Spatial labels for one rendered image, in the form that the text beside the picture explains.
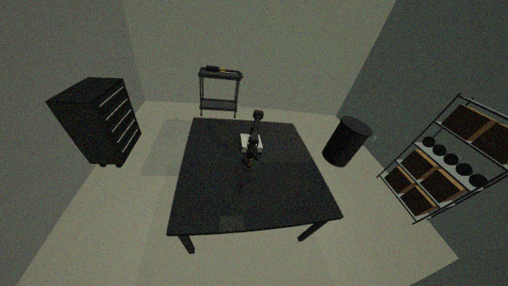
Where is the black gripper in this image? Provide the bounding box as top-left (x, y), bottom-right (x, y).
top-left (241, 156), bottom-right (251, 165)

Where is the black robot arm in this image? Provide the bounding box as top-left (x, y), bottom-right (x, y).
top-left (246, 109), bottom-right (264, 161)

